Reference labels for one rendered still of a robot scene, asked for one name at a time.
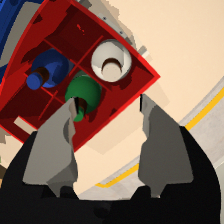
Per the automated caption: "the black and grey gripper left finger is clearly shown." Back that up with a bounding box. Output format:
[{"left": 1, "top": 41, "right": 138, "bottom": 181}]
[{"left": 0, "top": 96, "right": 79, "bottom": 224}]

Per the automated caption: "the green bottle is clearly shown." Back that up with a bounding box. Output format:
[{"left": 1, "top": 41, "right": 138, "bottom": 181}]
[{"left": 65, "top": 70, "right": 102, "bottom": 122}]

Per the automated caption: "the blue crate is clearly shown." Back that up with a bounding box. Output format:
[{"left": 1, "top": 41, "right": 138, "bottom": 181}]
[{"left": 0, "top": 0, "right": 44, "bottom": 85}]

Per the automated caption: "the red plastic bottle crate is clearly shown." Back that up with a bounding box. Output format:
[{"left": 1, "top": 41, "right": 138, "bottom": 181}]
[{"left": 0, "top": 0, "right": 161, "bottom": 153}]

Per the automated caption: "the dark blue bottle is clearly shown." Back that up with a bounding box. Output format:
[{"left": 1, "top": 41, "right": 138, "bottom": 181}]
[{"left": 26, "top": 48, "right": 74, "bottom": 90}]

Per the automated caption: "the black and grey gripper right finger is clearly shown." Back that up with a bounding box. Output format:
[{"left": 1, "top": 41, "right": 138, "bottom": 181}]
[{"left": 138, "top": 93, "right": 221, "bottom": 224}]

